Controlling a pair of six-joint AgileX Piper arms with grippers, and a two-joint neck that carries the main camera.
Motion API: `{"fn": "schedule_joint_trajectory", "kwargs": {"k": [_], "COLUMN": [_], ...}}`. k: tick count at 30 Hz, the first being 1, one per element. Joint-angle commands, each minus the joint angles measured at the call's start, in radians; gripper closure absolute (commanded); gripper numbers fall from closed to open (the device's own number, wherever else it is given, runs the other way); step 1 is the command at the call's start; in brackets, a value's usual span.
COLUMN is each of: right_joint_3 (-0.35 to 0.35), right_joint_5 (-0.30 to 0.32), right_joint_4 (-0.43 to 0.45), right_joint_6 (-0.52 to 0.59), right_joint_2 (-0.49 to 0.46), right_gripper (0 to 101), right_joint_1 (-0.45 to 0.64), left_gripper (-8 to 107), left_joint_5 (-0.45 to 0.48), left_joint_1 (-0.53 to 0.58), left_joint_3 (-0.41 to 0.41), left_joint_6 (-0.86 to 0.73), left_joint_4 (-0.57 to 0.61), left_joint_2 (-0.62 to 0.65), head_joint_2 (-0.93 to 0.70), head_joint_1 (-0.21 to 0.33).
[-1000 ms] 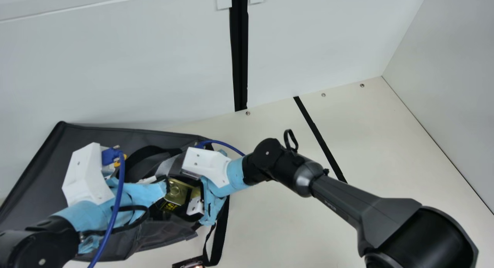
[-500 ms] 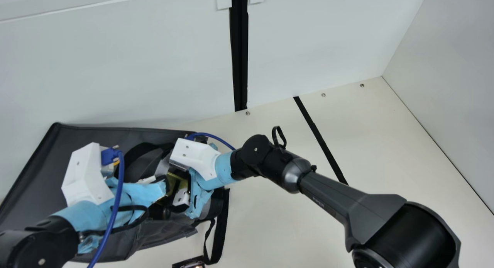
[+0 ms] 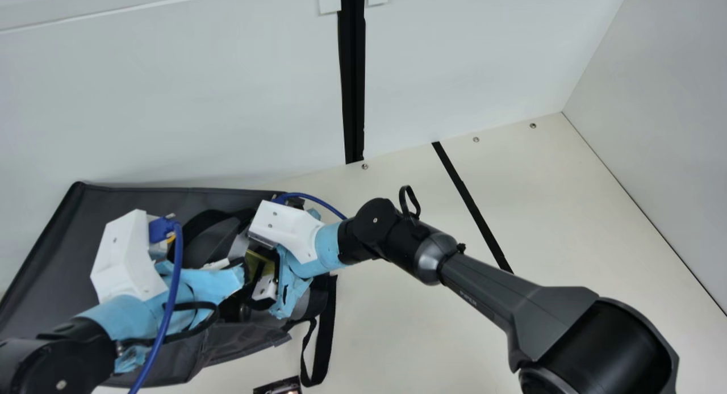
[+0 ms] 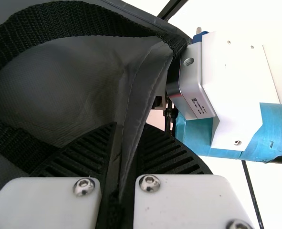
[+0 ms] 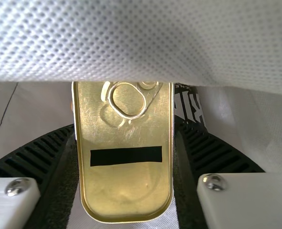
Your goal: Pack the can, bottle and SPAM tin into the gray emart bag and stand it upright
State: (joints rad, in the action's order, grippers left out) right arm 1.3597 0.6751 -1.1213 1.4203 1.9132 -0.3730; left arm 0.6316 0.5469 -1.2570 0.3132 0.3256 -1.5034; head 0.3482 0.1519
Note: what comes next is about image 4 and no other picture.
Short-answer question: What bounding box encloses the dark grey bag with straps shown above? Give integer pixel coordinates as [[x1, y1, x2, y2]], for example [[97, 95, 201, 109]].
[[0, 0, 188, 229]]

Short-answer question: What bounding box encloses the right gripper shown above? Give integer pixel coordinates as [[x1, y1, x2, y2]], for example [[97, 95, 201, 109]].
[[175, 102, 282, 165]]

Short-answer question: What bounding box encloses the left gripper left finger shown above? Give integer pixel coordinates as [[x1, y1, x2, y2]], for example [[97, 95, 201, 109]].
[[0, 121, 118, 229]]

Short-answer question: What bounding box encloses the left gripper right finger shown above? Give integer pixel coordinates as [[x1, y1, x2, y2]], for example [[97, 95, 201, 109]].
[[133, 124, 255, 229]]

